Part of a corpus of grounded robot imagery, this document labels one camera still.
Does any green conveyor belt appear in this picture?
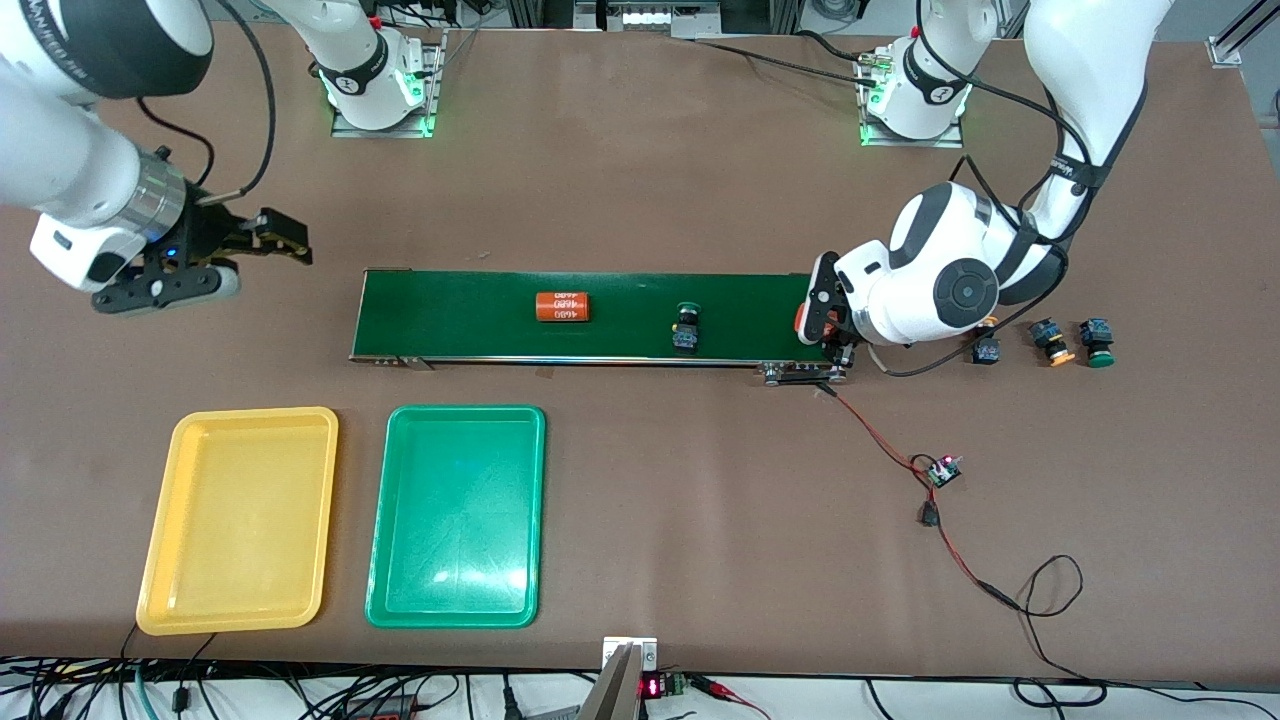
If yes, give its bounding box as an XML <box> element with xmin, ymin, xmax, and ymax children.
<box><xmin>348</xmin><ymin>267</ymin><xmax>849</xmax><ymax>387</ymax></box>

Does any yellow plastic tray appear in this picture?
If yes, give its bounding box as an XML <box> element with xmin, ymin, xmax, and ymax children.
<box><xmin>135</xmin><ymin>405</ymin><xmax>341</xmax><ymax>637</ymax></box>

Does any green plastic tray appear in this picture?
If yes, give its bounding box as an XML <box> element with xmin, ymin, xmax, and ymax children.
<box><xmin>364</xmin><ymin>403</ymin><xmax>548</xmax><ymax>630</ymax></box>

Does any silver metal box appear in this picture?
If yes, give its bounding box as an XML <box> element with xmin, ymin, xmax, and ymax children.
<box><xmin>575</xmin><ymin>0</ymin><xmax>721</xmax><ymax>39</ymax></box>

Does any red clip lead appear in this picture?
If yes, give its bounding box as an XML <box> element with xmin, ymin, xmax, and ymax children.
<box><xmin>690</xmin><ymin>675</ymin><xmax>771</xmax><ymax>720</ymax></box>

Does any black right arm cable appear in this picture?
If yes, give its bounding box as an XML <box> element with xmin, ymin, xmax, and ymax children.
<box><xmin>195</xmin><ymin>0</ymin><xmax>277</xmax><ymax>206</ymax></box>

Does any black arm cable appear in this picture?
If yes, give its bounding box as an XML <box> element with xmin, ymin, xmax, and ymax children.
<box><xmin>195</xmin><ymin>0</ymin><xmax>277</xmax><ymax>206</ymax></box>
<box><xmin>868</xmin><ymin>0</ymin><xmax>1101</xmax><ymax>380</ymax></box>

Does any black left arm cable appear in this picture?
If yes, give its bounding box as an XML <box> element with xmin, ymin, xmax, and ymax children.
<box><xmin>868</xmin><ymin>0</ymin><xmax>1101</xmax><ymax>380</ymax></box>

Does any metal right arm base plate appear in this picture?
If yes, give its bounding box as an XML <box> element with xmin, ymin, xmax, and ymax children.
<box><xmin>330</xmin><ymin>35</ymin><xmax>443</xmax><ymax>139</ymax></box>

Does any red and black power cable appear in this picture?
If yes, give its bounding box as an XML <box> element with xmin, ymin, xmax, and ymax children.
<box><xmin>815</xmin><ymin>383</ymin><xmax>1109</xmax><ymax>707</ymax></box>

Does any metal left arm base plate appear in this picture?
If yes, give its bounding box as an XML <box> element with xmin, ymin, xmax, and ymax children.
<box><xmin>858</xmin><ymin>50</ymin><xmax>966</xmax><ymax>149</ymax></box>

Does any black cable on table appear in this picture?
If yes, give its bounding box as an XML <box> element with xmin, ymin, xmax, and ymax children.
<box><xmin>690</xmin><ymin>28</ymin><xmax>881</xmax><ymax>89</ymax></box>

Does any grey metal camera bracket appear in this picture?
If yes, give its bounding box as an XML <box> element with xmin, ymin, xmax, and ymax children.
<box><xmin>578</xmin><ymin>636</ymin><xmax>659</xmax><ymax>720</ymax></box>

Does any aluminium frame profile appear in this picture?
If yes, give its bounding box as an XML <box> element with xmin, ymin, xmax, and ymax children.
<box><xmin>1208</xmin><ymin>0</ymin><xmax>1280</xmax><ymax>69</ymax></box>

